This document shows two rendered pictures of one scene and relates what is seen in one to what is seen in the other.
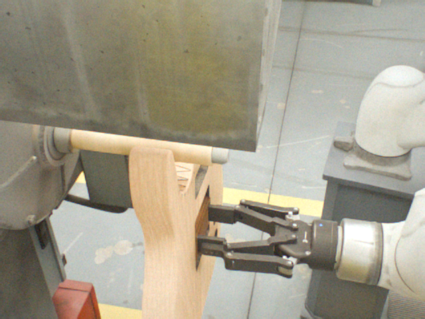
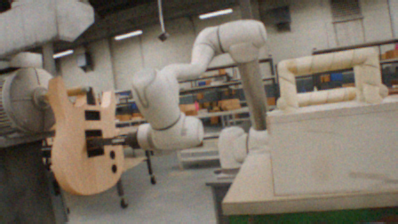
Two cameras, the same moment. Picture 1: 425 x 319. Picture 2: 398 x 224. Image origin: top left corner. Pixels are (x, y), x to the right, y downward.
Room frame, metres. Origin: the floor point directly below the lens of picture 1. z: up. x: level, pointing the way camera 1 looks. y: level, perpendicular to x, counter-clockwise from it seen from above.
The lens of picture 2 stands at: (-0.37, -0.47, 1.15)
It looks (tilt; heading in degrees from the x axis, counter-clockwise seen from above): 3 degrees down; 6
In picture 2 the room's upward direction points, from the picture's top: 8 degrees counter-clockwise
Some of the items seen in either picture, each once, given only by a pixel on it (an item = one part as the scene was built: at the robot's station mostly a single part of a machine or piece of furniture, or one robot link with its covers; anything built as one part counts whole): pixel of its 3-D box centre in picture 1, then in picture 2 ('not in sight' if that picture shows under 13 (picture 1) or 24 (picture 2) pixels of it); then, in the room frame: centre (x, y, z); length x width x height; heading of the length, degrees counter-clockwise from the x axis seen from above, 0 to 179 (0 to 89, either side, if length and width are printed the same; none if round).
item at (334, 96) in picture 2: not in sight; (323, 97); (0.33, -0.72, 1.12); 0.20 x 0.03 x 0.03; 75
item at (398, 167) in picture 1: (373, 146); (232, 170); (1.16, -0.45, 0.73); 0.22 x 0.18 x 0.06; 71
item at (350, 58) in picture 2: not in sight; (325, 61); (0.17, -0.68, 1.20); 0.20 x 0.03 x 0.03; 75
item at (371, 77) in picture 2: not in sight; (371, 79); (0.15, -0.76, 1.15); 0.03 x 0.03 x 0.09
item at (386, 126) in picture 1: (396, 107); (234, 146); (1.15, -0.47, 0.87); 0.18 x 0.16 x 0.22; 73
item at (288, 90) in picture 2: not in sight; (288, 90); (0.20, -0.60, 1.15); 0.03 x 0.03 x 0.09
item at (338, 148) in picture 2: not in sight; (332, 144); (0.22, -0.69, 1.02); 0.27 x 0.15 x 0.17; 76
